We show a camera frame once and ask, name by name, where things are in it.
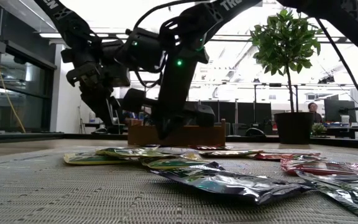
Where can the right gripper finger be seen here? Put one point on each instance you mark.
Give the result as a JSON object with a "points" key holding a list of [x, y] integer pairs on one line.
{"points": [[164, 127], [178, 123]]}

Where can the green plant in black pot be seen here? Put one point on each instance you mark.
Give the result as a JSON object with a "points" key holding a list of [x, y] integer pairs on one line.
{"points": [[294, 127]]}

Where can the person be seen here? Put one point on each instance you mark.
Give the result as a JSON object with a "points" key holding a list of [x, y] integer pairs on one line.
{"points": [[314, 109]]}

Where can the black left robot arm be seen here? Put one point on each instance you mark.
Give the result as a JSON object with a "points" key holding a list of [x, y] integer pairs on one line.
{"points": [[67, 21]]}

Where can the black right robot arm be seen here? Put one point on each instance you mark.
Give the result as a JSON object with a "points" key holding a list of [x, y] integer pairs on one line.
{"points": [[337, 15]]}

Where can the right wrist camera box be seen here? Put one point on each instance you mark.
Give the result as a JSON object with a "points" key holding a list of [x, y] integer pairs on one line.
{"points": [[199, 114]]}

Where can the wooden three-compartment box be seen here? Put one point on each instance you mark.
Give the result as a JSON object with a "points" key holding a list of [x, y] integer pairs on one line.
{"points": [[197, 135]]}

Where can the small green desk plant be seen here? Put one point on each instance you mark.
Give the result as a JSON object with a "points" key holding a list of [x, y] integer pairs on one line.
{"points": [[318, 129]]}

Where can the grey woven placemat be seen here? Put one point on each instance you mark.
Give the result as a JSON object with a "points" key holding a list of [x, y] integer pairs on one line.
{"points": [[73, 193]]}

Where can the green-black foil packet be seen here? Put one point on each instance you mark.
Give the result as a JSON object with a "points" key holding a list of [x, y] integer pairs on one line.
{"points": [[353, 199]]}

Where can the blackcurrant tea bag packet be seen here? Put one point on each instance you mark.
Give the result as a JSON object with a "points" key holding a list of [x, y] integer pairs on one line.
{"points": [[228, 185]]}

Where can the black office chair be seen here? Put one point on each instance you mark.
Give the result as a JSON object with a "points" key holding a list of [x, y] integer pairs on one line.
{"points": [[255, 132]]}

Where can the white cup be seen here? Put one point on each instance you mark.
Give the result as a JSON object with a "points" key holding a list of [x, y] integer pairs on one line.
{"points": [[345, 119]]}

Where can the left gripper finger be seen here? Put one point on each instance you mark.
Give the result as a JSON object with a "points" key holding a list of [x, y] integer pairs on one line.
{"points": [[99, 105]]}

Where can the white bottle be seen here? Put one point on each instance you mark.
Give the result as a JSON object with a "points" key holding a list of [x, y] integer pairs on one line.
{"points": [[92, 117]]}

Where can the black computer monitor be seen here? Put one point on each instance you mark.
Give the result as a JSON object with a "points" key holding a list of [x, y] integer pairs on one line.
{"points": [[337, 110]]}

